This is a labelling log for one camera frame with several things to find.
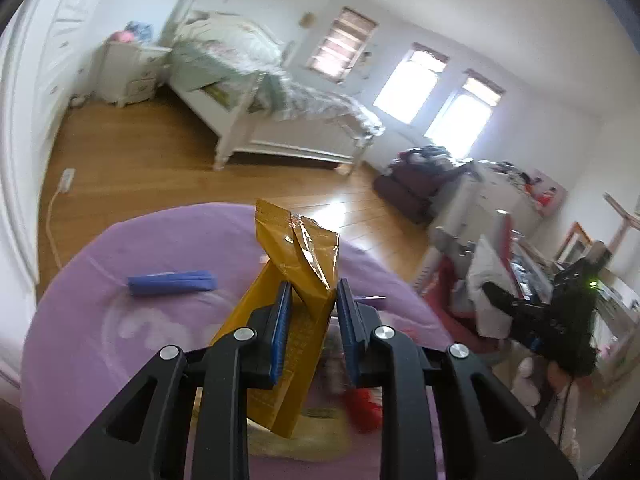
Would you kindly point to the framed mirror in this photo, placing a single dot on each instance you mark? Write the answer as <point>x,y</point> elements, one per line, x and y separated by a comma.
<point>574,242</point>

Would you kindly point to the yellow snack packet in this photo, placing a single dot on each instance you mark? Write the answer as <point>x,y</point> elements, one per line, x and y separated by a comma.
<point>280,240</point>

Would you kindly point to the red wrapper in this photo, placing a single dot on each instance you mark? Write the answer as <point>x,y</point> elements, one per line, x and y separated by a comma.
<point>362,407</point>

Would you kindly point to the pink item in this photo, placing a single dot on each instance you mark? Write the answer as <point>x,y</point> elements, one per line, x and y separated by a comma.
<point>122,36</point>

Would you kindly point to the white bed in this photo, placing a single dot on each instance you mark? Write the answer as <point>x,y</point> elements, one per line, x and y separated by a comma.
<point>280,110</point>

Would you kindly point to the white nightstand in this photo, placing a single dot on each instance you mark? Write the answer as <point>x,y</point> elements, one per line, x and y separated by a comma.
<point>132,70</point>

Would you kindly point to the white wardrobe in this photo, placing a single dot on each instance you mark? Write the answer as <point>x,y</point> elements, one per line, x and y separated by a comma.
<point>35,70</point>

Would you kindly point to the window with striped blind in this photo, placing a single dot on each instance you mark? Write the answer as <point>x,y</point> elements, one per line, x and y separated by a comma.
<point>342,45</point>

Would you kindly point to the blue cloth item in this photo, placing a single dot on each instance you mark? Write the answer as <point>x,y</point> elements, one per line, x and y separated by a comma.
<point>141,31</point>

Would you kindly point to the bright window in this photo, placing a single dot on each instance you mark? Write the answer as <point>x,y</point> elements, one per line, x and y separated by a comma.
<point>462,112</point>
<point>410,85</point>

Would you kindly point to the grey and pink chair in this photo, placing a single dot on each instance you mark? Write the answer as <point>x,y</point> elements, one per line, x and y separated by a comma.
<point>480,270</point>

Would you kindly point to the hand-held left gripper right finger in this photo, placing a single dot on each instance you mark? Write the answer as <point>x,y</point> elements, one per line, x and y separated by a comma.
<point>347,332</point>

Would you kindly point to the purple tablecloth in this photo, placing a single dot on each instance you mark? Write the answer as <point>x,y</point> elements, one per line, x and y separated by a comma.
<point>95,260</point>

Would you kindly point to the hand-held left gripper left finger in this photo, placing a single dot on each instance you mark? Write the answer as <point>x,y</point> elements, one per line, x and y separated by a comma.
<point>283,330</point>

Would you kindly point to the small wall decoration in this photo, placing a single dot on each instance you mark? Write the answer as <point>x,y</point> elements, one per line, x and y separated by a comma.
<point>306,19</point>

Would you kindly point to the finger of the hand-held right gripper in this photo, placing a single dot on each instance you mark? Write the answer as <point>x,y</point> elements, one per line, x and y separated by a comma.
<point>530,332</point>
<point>505,296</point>

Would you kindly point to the white dresser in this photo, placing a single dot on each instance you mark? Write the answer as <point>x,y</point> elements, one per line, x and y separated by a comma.
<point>492,195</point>

